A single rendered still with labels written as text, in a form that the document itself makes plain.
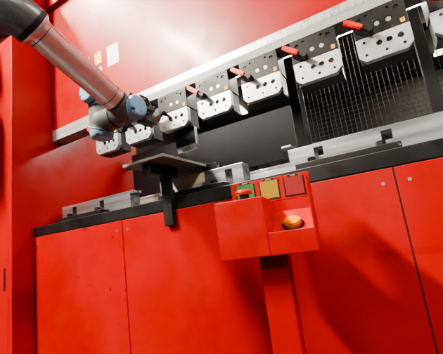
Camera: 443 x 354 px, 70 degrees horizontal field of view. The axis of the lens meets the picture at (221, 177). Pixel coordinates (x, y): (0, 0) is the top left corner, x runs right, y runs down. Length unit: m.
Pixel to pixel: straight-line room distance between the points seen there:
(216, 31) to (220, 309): 1.04
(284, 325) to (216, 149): 1.29
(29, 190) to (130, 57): 0.83
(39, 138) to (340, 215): 1.55
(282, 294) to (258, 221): 0.16
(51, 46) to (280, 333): 0.85
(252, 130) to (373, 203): 1.00
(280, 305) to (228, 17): 1.07
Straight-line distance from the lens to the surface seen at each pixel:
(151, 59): 1.55
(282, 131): 1.70
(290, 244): 0.64
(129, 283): 1.32
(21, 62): 2.07
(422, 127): 1.06
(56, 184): 1.92
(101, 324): 1.46
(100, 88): 0.98
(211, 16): 1.44
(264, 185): 0.81
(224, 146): 1.82
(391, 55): 1.14
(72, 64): 0.95
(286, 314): 0.72
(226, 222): 0.67
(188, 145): 1.33
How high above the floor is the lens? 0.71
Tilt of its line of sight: 11 degrees up
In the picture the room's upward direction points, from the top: 8 degrees counter-clockwise
